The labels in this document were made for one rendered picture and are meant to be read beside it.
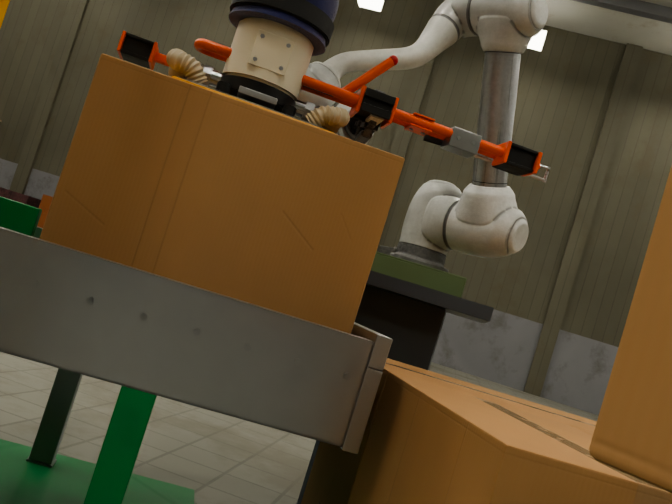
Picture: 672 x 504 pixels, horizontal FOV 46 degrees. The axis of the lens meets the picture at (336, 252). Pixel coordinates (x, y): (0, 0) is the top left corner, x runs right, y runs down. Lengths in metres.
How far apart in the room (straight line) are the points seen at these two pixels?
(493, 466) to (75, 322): 0.72
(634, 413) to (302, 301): 1.20
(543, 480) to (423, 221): 1.46
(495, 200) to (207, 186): 1.02
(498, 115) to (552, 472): 1.42
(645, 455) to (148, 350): 1.10
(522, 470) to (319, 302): 0.63
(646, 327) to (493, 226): 1.92
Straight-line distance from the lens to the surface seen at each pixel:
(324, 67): 2.08
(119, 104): 1.52
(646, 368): 0.34
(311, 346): 1.37
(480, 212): 2.27
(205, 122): 1.50
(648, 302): 0.34
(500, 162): 1.82
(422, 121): 1.76
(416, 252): 2.38
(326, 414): 1.39
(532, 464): 1.01
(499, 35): 2.27
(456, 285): 2.29
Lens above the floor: 0.65
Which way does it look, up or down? 3 degrees up
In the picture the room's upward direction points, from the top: 17 degrees clockwise
